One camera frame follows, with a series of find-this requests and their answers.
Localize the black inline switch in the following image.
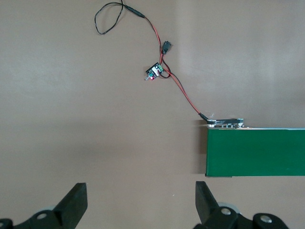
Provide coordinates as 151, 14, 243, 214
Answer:
161, 40, 173, 55

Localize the small black controller board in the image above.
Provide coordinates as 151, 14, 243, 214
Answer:
144, 62, 165, 82

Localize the thin black power cable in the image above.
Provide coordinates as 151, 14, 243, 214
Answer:
94, 0, 125, 35

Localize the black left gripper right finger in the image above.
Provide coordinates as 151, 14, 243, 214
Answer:
194, 181, 290, 229

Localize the green belt conveyor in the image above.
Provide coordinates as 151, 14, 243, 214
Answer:
204, 117, 305, 179

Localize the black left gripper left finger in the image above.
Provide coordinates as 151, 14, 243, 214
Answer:
0, 182, 88, 229

